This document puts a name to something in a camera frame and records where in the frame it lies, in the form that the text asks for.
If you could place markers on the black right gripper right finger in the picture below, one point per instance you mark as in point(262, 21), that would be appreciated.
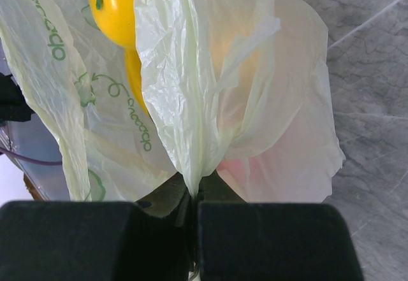
point(237, 240)

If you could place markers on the pale green avocado plastic bag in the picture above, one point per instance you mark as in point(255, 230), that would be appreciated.
point(240, 87)

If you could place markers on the yellow orange fake mango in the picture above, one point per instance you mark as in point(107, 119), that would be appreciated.
point(133, 67)

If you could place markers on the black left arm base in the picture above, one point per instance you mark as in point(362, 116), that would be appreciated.
point(13, 104)

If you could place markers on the yellow fake lemon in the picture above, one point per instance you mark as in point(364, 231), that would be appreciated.
point(116, 20)

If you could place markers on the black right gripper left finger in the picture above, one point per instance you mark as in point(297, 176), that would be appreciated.
point(60, 240)

